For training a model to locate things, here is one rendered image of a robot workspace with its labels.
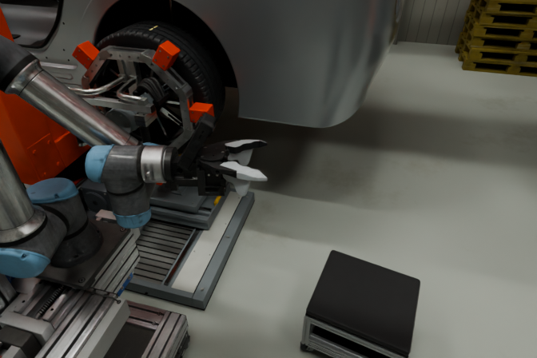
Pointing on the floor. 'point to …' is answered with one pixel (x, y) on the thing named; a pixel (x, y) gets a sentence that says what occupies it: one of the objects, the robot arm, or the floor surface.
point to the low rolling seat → (360, 310)
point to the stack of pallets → (500, 31)
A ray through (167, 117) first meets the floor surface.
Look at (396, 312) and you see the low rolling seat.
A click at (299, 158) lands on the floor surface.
